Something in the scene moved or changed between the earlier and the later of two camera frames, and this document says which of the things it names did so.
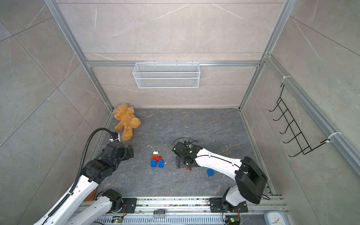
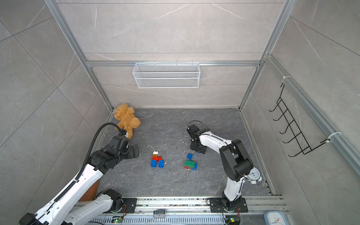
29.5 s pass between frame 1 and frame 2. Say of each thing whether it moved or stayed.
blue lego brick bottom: stayed
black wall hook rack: stayed
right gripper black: moved
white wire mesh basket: stayed
